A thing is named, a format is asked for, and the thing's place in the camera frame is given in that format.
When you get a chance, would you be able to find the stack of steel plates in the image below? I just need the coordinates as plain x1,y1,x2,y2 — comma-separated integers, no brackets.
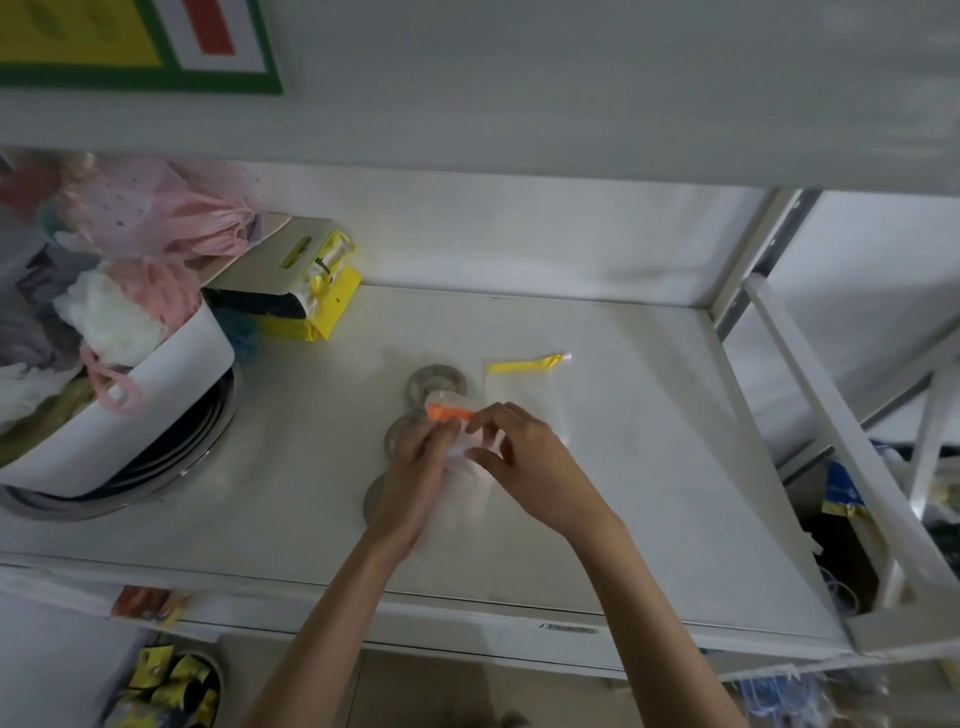
0,363,240,524

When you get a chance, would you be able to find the green bordered yellow poster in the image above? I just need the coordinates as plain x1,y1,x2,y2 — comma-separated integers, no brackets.
0,0,285,96

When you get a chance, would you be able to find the pile of fabric hair ties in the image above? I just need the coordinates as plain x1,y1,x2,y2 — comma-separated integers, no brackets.
0,150,260,466

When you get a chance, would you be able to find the white metal shelf rack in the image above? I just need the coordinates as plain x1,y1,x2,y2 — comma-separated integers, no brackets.
0,0,960,684

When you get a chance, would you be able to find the blue carded packet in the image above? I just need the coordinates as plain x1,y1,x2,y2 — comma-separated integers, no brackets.
821,459,867,520

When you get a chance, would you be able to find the orange snack packet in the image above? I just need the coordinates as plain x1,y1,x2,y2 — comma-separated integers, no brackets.
111,585,190,627

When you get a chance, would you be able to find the pile of yellow black packets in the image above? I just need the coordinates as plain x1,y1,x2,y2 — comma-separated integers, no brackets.
101,643,225,728

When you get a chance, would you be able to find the yellow carded packet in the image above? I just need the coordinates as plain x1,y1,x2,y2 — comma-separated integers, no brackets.
251,266,365,344

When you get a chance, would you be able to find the person's left forearm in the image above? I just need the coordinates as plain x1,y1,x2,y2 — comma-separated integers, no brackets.
238,528,432,728

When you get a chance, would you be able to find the round metal disc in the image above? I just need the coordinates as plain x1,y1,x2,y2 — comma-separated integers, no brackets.
406,363,468,412
384,414,426,460
362,474,391,528

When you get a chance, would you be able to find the white round tub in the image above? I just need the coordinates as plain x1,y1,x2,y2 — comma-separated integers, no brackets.
0,296,240,500

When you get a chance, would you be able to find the person's left hand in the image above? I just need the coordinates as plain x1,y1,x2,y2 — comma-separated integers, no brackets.
363,414,464,560

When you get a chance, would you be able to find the bundle of blue wire hangers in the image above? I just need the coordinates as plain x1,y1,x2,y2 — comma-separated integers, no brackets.
723,667,849,728

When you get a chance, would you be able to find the clear zip bag orange slider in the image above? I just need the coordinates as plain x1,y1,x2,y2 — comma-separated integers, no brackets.
411,388,502,560

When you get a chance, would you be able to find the clear zip bag yellow slider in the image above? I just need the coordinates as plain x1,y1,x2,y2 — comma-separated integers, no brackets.
482,349,575,451

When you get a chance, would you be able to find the person's right forearm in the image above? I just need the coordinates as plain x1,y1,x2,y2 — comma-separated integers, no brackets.
573,516,751,728

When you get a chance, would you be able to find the person's right hand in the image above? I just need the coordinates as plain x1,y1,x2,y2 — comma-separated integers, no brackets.
463,402,625,543

